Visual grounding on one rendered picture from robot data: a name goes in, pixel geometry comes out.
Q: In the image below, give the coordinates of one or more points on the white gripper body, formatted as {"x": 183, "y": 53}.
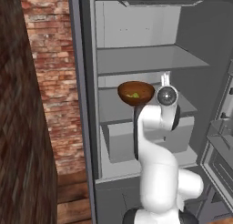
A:
{"x": 165, "y": 79}

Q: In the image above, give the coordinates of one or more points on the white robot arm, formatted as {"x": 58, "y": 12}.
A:
{"x": 157, "y": 173}

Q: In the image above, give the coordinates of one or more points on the brown bowl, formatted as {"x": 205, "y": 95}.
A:
{"x": 142, "y": 97}

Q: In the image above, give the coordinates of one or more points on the green broccoli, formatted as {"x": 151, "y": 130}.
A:
{"x": 134, "y": 95}

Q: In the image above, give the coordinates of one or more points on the white fridge drawer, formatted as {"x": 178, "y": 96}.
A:
{"x": 121, "y": 142}

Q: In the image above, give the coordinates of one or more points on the grey open fridge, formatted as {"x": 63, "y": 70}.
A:
{"x": 85, "y": 82}

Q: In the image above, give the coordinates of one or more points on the grey fridge door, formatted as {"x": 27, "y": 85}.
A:
{"x": 223, "y": 160}

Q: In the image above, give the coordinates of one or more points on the dark wooden cabinet side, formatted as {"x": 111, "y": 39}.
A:
{"x": 21, "y": 127}

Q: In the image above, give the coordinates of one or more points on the grey door bin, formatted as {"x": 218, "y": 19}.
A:
{"x": 221, "y": 133}

